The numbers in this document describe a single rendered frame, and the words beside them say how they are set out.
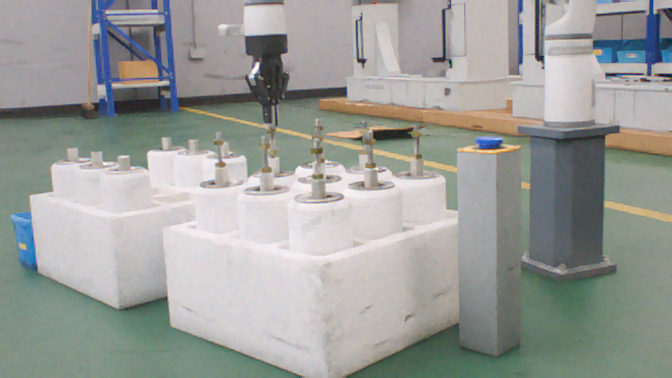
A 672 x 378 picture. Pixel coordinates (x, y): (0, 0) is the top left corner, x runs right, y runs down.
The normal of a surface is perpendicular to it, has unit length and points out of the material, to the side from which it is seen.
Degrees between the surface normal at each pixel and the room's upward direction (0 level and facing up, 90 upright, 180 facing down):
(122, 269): 90
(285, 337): 90
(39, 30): 90
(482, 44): 90
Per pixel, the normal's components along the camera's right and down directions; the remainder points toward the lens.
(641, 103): -0.92, 0.11
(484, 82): 0.40, 0.14
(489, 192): -0.69, 0.16
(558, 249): -0.36, 0.18
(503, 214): 0.72, 0.10
